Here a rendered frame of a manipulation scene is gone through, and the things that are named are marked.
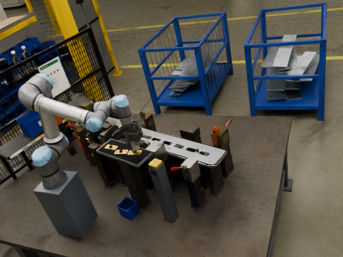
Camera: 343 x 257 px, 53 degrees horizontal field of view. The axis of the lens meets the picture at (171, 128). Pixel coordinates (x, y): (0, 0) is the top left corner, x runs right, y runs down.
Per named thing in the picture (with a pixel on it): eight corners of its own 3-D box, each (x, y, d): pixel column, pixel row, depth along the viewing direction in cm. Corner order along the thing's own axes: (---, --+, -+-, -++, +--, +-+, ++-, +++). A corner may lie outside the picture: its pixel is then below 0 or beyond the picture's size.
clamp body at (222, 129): (237, 165, 249) (230, 124, 229) (227, 178, 241) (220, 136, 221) (226, 162, 254) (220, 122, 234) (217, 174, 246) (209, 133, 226)
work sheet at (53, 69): (71, 86, 319) (58, 56, 303) (51, 99, 306) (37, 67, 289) (69, 86, 321) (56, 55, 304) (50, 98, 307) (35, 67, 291)
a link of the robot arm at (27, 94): (7, 91, 171) (100, 120, 169) (20, 80, 180) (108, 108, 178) (9, 109, 178) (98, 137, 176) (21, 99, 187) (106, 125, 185)
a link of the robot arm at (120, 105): (114, 94, 185) (128, 93, 183) (120, 111, 191) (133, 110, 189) (108, 102, 179) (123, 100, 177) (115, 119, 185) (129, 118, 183)
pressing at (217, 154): (231, 148, 220) (231, 146, 219) (213, 170, 206) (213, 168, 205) (93, 112, 302) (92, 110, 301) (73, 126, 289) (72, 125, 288)
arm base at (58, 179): (57, 191, 203) (51, 178, 198) (38, 188, 209) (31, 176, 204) (72, 174, 214) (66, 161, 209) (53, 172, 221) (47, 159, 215)
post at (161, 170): (179, 214, 221) (165, 162, 198) (173, 223, 217) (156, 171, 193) (170, 210, 226) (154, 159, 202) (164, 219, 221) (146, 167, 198)
